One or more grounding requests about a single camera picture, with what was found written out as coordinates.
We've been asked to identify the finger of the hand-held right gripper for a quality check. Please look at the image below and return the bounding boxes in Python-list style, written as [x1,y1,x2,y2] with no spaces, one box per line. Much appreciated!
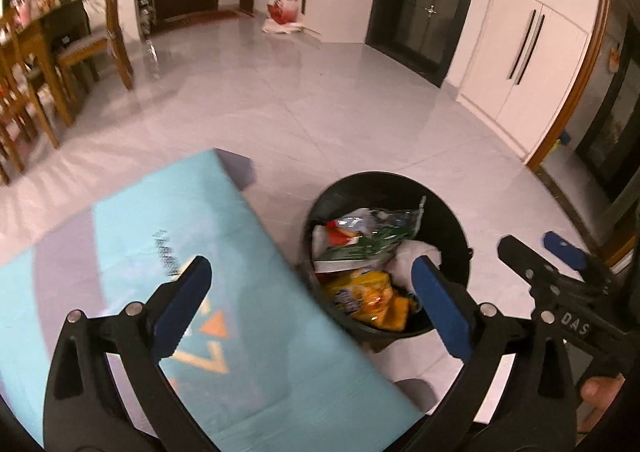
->
[542,230,621,283]
[497,234,593,313]

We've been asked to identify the yellow potato chip bag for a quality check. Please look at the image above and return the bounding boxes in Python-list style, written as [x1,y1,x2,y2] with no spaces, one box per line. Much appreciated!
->
[322,269,418,332]

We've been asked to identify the blue grey tablecloth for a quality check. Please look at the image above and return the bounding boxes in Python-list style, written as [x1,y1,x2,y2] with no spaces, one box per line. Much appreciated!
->
[0,148,426,452]

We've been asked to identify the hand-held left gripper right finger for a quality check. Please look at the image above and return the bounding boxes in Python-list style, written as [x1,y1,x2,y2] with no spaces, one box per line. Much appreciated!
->
[411,255,583,452]

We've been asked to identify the black glass cabinet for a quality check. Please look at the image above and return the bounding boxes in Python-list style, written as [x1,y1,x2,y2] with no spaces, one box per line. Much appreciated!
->
[365,0,486,89]

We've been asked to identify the wooden chair grey cushion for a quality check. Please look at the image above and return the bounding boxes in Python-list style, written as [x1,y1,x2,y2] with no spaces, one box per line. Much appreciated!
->
[55,0,135,93]

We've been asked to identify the wooden door frame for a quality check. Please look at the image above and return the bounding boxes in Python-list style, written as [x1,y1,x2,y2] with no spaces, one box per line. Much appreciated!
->
[525,0,616,173]

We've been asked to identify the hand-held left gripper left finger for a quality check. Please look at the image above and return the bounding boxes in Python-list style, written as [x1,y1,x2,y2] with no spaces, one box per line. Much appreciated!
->
[42,255,221,452]

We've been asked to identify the large white crumpled tissue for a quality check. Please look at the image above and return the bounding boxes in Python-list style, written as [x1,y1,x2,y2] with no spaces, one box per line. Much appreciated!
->
[387,239,443,293]

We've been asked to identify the wooden dining table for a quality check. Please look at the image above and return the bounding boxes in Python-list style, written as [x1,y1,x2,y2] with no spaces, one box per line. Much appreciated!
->
[0,0,91,128]

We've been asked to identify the person's right hand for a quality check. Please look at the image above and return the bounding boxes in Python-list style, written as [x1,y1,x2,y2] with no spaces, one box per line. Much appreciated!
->
[580,374,628,433]

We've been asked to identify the red white bag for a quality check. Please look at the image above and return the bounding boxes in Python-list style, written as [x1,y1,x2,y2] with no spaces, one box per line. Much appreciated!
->
[264,0,321,35]

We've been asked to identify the metal shoe rack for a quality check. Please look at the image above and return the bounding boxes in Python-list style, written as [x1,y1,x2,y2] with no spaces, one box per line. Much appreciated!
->
[134,0,157,40]

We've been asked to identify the black trash bin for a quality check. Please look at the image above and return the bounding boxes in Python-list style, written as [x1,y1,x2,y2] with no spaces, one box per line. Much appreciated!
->
[298,171,473,345]

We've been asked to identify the green red snack wrapper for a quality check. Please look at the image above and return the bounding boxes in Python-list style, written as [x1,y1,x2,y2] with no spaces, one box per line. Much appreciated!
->
[312,196,427,275]

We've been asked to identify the white cupboard black handles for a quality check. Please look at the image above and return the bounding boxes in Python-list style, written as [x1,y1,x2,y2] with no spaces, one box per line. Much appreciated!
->
[457,0,591,158]

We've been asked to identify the brown doormat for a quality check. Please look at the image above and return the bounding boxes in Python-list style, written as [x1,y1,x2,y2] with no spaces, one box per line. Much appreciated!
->
[155,9,241,35]

